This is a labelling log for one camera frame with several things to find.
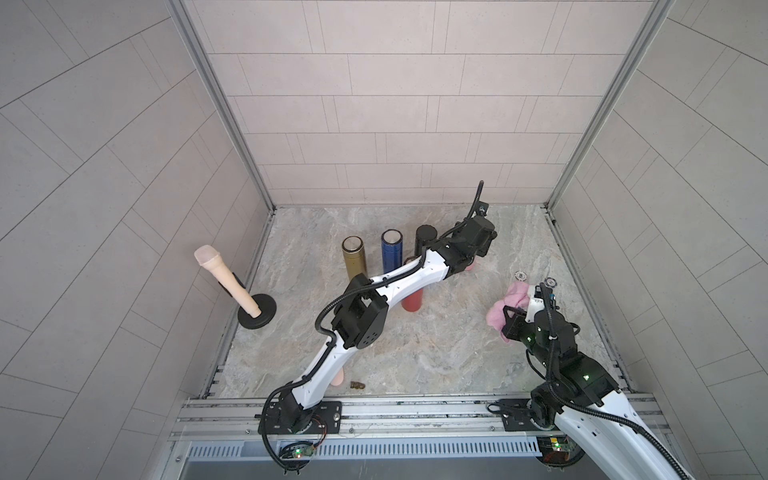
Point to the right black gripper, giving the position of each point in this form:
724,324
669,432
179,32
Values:
511,325

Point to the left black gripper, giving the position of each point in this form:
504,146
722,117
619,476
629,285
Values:
482,243

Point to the pink cloth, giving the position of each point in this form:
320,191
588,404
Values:
516,297

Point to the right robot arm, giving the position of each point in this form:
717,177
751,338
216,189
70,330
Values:
578,396

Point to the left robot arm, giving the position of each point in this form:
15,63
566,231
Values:
356,319

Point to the black thermos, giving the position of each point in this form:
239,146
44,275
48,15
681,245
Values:
424,236

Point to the blue thermos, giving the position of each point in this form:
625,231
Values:
391,250

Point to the red thermos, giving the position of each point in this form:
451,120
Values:
413,302

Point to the gold thermos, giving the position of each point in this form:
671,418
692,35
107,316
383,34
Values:
354,255

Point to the right circuit board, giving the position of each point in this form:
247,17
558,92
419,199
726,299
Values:
554,449

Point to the circuit board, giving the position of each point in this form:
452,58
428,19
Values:
297,451
554,449

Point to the pink oval soap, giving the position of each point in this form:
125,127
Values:
338,379

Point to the beige microphone-shaped holder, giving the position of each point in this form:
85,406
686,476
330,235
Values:
255,310

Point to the left circuit board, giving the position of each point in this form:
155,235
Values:
297,451

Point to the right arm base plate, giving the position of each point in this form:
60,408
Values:
519,414

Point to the aluminium front rail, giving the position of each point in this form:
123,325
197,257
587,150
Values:
362,417

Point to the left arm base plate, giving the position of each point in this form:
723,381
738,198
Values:
324,417

